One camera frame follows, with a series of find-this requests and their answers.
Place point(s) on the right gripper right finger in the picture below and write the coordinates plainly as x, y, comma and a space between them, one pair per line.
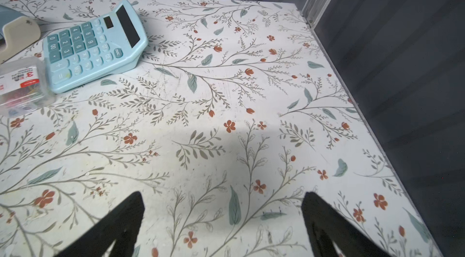
327, 229

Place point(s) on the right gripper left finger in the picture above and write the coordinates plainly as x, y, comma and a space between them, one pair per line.
119, 230

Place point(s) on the clear staples box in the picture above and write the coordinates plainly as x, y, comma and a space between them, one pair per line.
24, 87

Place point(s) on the light blue calculator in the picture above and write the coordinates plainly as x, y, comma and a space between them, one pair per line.
109, 44

